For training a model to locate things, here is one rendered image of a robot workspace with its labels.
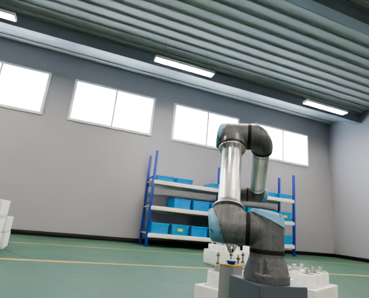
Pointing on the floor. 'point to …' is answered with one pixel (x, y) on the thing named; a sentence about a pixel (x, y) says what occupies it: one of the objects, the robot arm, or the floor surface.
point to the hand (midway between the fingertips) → (232, 250)
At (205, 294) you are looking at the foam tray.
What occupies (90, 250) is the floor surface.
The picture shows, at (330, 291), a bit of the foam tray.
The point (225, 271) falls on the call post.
